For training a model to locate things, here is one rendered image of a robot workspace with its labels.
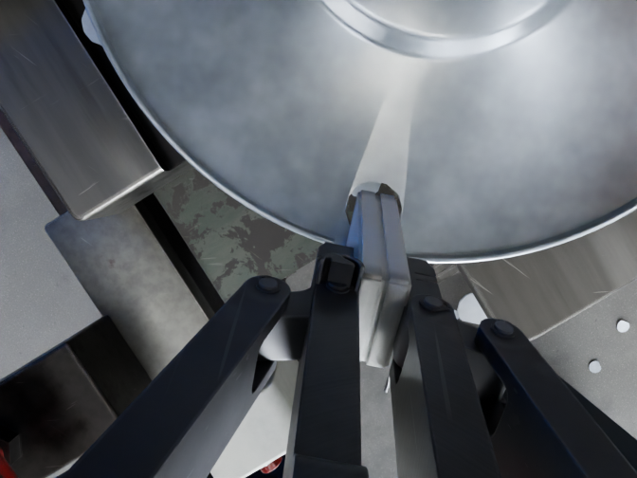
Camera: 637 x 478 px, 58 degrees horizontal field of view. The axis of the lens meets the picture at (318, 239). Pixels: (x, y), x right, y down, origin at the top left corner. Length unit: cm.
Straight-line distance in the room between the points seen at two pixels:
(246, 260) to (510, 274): 18
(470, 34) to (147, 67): 12
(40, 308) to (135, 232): 77
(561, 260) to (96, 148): 23
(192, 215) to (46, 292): 78
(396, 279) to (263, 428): 28
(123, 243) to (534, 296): 25
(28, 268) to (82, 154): 82
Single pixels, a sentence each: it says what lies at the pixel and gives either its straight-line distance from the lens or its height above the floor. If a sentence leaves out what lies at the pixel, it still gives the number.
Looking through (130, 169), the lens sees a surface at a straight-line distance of 32.
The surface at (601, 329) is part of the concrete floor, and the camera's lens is 117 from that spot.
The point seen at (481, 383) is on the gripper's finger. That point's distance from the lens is 16.
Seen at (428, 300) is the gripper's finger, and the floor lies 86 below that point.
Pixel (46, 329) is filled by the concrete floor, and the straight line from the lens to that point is 115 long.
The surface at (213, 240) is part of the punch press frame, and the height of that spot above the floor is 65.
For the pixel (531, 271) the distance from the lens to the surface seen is 25.
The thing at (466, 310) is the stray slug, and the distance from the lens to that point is 39.
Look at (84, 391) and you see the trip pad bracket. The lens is 35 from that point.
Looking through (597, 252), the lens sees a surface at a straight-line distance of 26.
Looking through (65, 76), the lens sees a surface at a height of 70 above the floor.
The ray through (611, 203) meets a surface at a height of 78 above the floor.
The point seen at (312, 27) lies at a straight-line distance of 24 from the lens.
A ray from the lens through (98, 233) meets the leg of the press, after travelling 40.
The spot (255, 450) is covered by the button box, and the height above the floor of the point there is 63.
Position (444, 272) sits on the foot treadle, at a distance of 88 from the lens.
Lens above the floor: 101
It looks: 84 degrees down
